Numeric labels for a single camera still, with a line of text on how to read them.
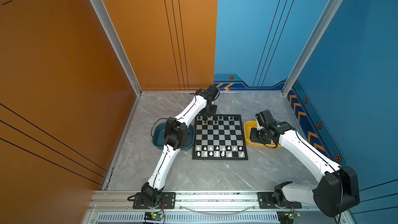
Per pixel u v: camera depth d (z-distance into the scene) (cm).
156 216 70
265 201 72
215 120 102
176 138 63
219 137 94
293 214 70
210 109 87
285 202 62
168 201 74
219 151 87
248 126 95
